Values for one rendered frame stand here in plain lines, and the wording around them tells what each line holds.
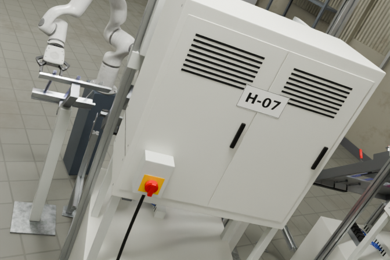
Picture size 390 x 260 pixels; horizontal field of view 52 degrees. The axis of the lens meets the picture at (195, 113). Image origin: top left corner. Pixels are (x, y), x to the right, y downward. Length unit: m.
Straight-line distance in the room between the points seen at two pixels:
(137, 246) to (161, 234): 0.15
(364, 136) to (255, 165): 4.38
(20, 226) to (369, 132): 4.41
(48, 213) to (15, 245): 0.30
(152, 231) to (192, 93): 0.89
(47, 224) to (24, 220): 0.13
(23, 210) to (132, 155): 1.49
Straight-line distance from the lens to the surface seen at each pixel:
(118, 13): 2.46
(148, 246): 1.86
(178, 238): 1.96
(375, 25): 5.88
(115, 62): 2.62
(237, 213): 1.56
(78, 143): 2.87
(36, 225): 2.65
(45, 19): 2.20
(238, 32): 1.17
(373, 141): 5.67
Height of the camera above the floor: 1.92
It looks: 25 degrees down
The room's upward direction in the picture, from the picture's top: 24 degrees clockwise
